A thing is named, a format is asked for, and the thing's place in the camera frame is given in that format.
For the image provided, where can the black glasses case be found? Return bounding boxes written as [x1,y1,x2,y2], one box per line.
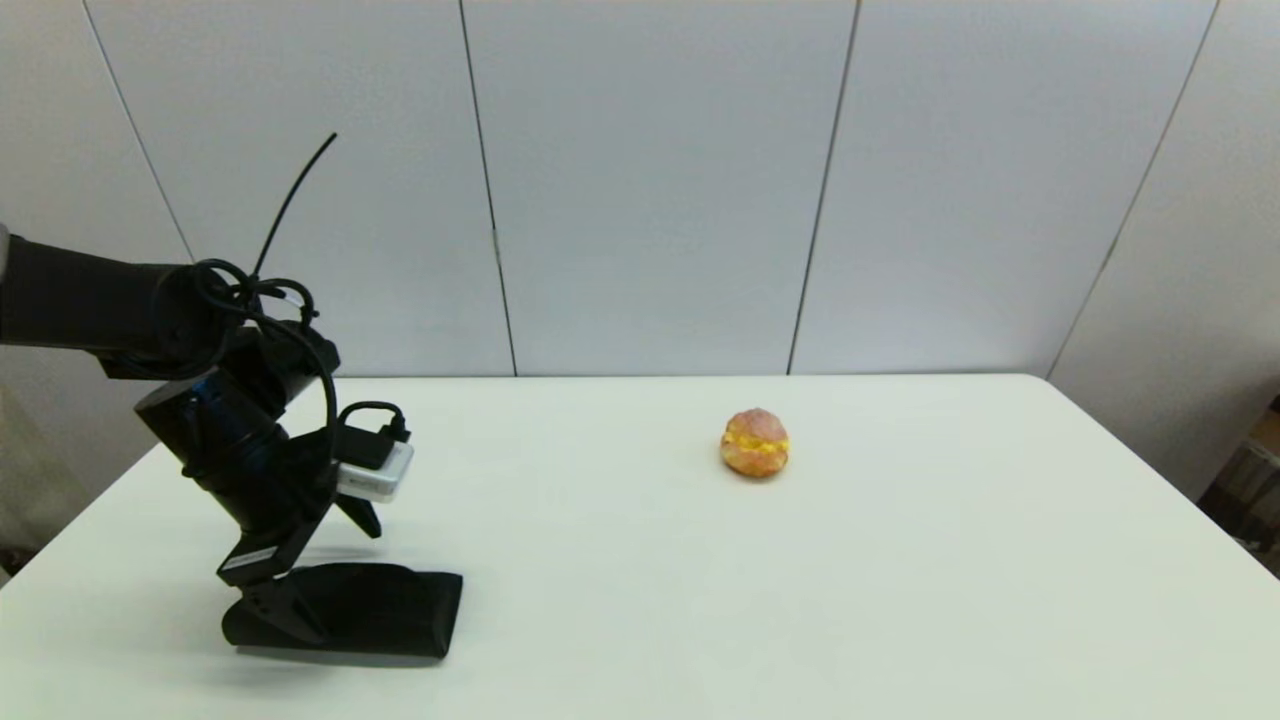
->
[222,562,465,659]

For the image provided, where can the cream filled bread bun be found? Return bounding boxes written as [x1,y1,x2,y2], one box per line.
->
[720,408,790,479]

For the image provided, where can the grey metal rack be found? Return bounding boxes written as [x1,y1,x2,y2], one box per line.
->
[1197,440,1280,579]

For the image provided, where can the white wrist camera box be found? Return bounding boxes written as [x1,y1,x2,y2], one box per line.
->
[335,425,416,503]

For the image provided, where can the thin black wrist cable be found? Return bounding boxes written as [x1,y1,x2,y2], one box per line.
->
[160,132,411,481]

